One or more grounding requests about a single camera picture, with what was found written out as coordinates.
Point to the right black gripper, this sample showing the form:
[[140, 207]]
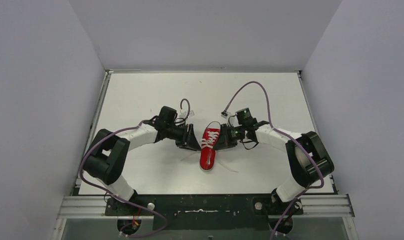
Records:
[[224, 141]]

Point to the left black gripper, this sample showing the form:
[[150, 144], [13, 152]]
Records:
[[188, 136]]

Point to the white shoelace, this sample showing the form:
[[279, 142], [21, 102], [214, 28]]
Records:
[[198, 153]]

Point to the red canvas sneaker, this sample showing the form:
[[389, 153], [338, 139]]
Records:
[[208, 141]]

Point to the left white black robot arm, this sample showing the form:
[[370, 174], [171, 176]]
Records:
[[107, 154]]

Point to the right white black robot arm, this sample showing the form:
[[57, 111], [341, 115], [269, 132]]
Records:
[[308, 158]]

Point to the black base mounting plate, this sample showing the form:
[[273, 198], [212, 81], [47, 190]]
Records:
[[201, 211]]

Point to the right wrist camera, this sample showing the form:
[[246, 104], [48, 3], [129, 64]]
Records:
[[225, 114]]

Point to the aluminium frame rail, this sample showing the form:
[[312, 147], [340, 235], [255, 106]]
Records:
[[93, 207]]

